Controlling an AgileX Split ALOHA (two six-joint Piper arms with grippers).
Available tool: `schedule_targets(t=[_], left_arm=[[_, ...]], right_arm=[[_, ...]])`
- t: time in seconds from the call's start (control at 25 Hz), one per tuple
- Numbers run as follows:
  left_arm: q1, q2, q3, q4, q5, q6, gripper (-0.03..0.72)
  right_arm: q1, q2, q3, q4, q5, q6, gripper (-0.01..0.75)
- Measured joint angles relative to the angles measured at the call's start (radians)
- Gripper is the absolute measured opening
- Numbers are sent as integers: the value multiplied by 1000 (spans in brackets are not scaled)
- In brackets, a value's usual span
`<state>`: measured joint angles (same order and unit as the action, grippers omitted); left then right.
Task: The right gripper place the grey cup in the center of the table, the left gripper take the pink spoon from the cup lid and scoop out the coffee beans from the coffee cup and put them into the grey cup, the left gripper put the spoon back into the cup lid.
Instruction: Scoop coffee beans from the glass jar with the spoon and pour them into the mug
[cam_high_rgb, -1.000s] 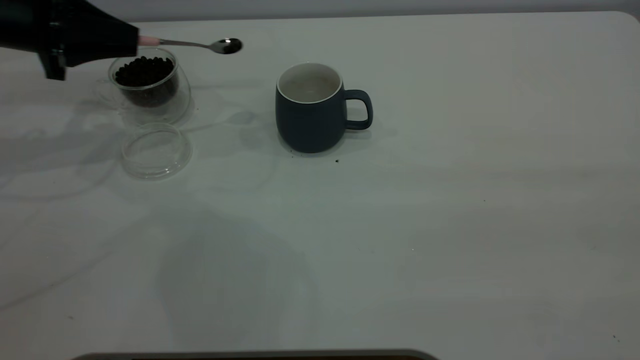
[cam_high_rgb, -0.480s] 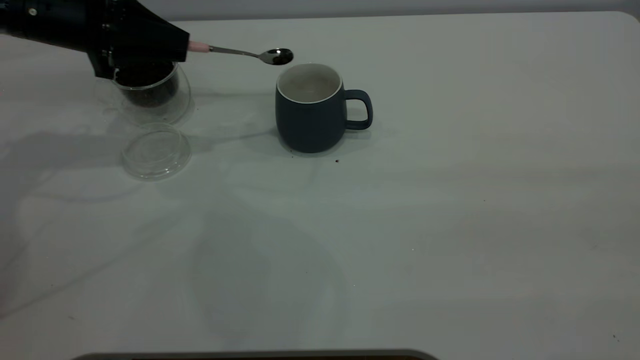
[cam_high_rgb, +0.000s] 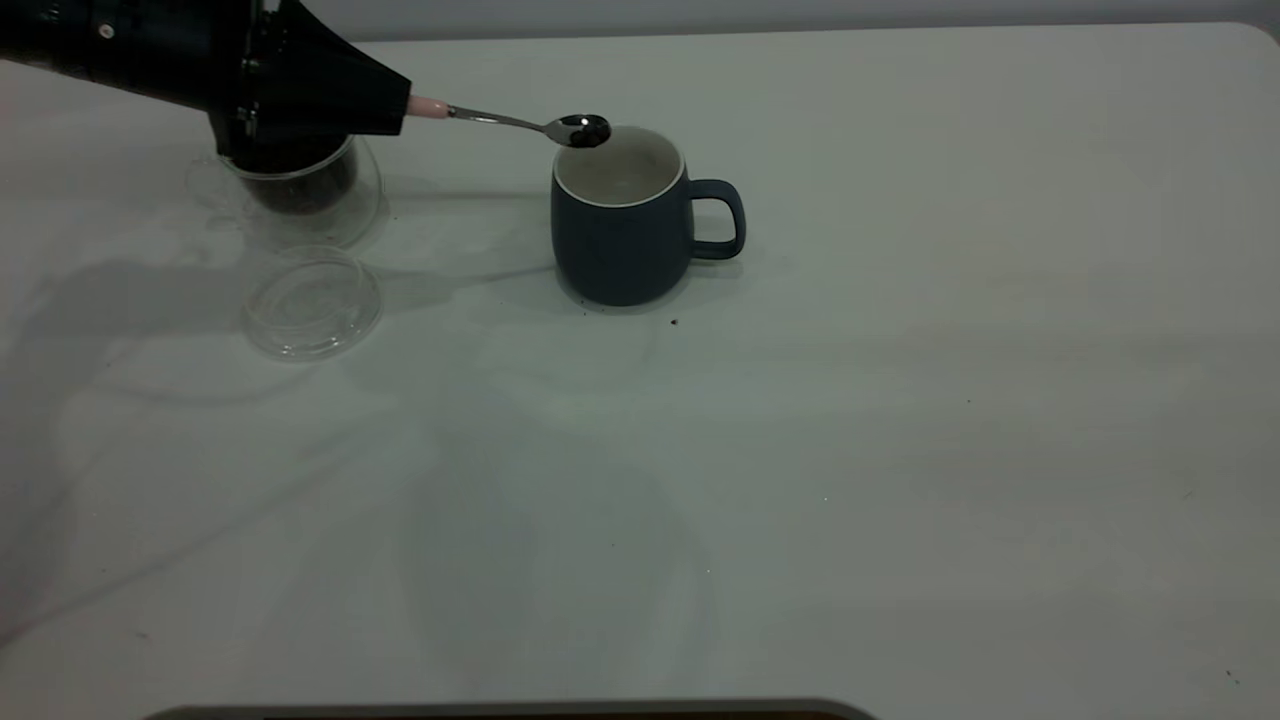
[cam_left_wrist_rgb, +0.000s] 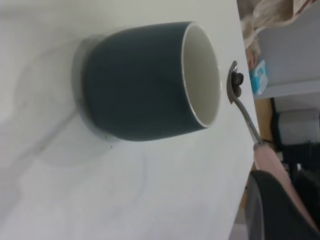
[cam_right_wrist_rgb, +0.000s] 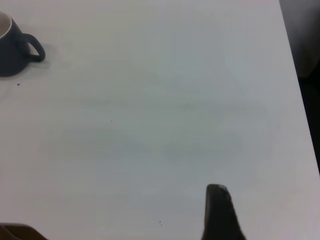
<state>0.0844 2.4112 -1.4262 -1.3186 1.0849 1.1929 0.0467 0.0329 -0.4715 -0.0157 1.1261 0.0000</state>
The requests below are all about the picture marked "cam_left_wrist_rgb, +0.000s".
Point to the grey shelf unit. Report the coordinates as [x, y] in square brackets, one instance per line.
[295, 62]

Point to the beige crumpled cloth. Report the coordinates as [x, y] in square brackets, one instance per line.
[270, 12]

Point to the white container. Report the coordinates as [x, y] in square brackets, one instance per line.
[300, 127]

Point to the few coffee beans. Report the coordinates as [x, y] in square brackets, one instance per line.
[237, 82]

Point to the small blue box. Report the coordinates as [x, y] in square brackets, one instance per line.
[258, 80]

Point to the dark blue-grey ceramic mug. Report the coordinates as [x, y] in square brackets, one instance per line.
[137, 82]

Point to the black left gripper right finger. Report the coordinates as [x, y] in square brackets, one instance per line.
[312, 190]

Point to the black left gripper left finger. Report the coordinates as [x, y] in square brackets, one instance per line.
[275, 212]

